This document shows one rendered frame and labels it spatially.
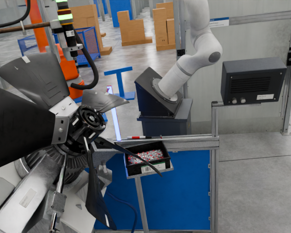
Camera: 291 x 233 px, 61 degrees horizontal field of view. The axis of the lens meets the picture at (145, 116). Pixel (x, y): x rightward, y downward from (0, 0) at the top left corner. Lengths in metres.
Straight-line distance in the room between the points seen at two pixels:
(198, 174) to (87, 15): 7.75
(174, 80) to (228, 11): 1.38
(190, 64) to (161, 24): 6.97
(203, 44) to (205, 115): 1.67
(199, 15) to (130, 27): 8.86
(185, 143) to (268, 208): 1.08
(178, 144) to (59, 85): 0.74
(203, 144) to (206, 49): 0.50
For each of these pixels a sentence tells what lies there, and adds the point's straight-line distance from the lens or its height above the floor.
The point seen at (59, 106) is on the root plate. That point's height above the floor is 1.26.
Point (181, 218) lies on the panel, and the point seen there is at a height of 0.23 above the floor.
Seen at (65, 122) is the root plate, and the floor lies 1.24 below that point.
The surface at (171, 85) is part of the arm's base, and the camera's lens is 1.46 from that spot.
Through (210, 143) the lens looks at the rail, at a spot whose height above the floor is 0.82.
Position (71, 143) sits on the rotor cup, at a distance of 0.90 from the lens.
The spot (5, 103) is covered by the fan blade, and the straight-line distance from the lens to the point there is 0.74.
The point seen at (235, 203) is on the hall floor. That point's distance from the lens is 2.25.
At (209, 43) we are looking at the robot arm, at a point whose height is 1.33.
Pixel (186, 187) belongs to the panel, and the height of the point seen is 0.50.
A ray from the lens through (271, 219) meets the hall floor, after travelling 2.19.
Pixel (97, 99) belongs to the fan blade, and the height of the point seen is 1.19.
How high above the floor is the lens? 1.57
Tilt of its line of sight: 25 degrees down
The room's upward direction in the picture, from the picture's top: 7 degrees counter-clockwise
